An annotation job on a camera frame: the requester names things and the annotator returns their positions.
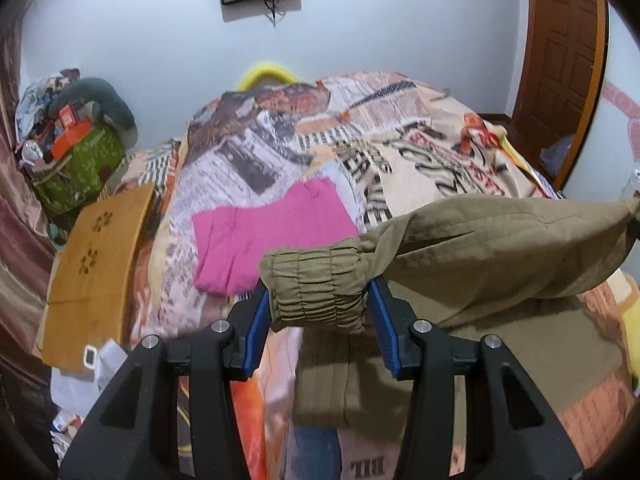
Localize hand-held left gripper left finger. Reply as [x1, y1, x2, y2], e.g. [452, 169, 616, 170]
[59, 277, 273, 480]

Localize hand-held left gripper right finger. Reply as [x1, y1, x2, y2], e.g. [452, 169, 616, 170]
[367, 277, 583, 480]

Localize olive green pants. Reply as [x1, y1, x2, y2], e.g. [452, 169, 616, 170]
[257, 195, 640, 431]

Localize pink folded cloth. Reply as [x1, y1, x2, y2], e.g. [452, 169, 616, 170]
[192, 177, 362, 296]

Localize pale blue cloth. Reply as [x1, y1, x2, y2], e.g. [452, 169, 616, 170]
[540, 136, 576, 176]

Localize wooden lap table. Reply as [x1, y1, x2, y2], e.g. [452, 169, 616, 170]
[32, 182, 157, 373]

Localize printed blanket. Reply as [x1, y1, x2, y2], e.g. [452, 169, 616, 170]
[117, 71, 640, 480]

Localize brown wooden door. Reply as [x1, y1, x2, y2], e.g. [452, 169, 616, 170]
[510, 0, 610, 191]

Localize white plastic bag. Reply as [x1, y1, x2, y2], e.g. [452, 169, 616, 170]
[50, 340, 128, 443]

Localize green patterned bag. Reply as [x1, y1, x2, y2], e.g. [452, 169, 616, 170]
[31, 125, 127, 218]

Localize brown satin curtain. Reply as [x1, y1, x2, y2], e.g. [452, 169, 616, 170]
[0, 10, 61, 376]

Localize yellow cushion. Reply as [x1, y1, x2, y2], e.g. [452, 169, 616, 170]
[236, 61, 301, 92]

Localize orange box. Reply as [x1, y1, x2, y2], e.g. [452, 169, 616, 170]
[50, 120, 96, 158]

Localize grey plush toy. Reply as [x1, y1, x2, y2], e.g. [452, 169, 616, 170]
[57, 78, 138, 133]

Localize printed fabric bundle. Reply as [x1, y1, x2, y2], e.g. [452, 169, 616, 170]
[16, 67, 81, 133]

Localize pink wall sticker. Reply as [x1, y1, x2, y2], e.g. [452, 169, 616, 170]
[602, 82, 640, 161]

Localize black hanging cable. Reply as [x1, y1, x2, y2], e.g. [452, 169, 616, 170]
[262, 0, 284, 28]

